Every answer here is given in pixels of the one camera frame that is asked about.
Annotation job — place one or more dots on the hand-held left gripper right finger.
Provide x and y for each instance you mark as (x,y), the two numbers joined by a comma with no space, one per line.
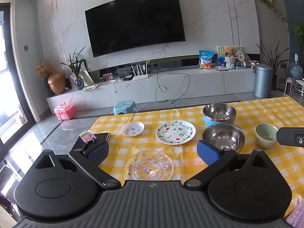
(208,153)

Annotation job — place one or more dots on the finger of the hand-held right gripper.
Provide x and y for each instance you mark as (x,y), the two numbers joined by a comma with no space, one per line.
(288,136)

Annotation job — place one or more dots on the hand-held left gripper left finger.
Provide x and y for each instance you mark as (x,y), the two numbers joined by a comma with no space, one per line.
(98,152)

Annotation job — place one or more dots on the plain steel bowl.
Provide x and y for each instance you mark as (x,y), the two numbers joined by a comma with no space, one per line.
(223,136)

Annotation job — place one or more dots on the pale green ceramic bowl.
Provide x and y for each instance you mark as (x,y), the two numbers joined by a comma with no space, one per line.
(264,135)

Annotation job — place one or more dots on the white fruit print plate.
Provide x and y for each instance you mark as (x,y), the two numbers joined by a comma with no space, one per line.
(175,133)

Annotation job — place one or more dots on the small white printed plate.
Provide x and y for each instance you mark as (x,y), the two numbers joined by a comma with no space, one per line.
(132,129)

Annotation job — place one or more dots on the steel bowl with blue outside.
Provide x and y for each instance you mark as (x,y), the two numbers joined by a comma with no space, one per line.
(219,112)

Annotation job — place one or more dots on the clear glass patterned plate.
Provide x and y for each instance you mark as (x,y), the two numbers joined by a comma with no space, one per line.
(147,166)

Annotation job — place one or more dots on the black notebook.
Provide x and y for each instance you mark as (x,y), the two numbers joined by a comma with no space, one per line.
(103,136)

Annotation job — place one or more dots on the pink sticky note packet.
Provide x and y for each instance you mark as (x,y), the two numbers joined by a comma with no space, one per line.
(86,136)

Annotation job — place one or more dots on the yellow checkered tablecloth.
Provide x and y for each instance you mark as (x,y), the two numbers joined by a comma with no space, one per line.
(266,171)

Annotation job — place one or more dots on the small pink heater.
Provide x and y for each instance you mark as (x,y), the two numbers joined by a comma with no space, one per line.
(288,87)

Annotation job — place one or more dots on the pink storage box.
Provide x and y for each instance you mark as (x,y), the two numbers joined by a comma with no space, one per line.
(65,112)

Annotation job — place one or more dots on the light blue plastic stool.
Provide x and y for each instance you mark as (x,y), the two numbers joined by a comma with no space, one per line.
(124,105)

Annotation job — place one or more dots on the white round stool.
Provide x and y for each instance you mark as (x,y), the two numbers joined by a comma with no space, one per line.
(299,83)

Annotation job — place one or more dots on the grey blue trash bin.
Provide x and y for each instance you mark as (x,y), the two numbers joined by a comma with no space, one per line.
(262,80)

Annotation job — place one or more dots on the blue water bottle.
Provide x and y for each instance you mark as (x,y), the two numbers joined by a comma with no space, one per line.
(295,72)

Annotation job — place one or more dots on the open paper booklet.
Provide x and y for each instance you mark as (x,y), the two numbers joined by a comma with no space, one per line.
(90,87)

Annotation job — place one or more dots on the blue glass vase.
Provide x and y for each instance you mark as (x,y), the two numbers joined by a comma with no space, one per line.
(79,83)

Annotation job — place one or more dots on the white art print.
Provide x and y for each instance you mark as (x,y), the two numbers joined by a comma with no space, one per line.
(87,77)

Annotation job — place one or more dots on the gold vase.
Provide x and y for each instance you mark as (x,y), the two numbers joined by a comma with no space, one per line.
(57,84)

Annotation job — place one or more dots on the purple fluffy rug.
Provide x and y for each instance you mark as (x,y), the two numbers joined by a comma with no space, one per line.
(296,216)

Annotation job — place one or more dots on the tall potted plant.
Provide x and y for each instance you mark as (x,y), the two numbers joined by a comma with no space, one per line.
(273,57)

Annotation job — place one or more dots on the white router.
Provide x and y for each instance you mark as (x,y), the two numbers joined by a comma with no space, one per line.
(140,77)

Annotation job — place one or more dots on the green leafy plant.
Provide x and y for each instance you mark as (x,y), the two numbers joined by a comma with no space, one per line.
(76,64)

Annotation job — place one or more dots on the blue snack bag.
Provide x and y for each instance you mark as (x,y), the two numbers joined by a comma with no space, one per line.
(206,60)

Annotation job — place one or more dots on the white hand fan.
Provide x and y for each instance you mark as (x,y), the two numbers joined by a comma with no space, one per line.
(239,55)

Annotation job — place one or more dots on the dried flower bunch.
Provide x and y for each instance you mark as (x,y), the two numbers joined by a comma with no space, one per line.
(44,67)

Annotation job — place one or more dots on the brown teddy bear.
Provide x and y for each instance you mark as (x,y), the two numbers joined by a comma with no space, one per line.
(229,51)

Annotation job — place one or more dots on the glass sliding door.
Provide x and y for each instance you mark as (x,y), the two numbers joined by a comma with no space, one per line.
(7,76)

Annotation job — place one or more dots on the hanging ivy plant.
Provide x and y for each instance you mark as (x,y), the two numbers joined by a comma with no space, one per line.
(273,3)

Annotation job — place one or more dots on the black wall television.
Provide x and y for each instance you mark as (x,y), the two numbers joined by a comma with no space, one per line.
(135,23)

